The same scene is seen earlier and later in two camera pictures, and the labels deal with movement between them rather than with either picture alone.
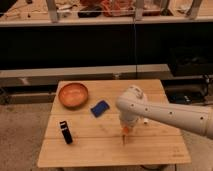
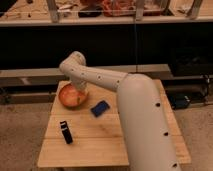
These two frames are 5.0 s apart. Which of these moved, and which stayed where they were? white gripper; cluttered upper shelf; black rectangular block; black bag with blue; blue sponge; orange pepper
Moved: orange pepper; white gripper
Stayed: blue sponge; black bag with blue; cluttered upper shelf; black rectangular block
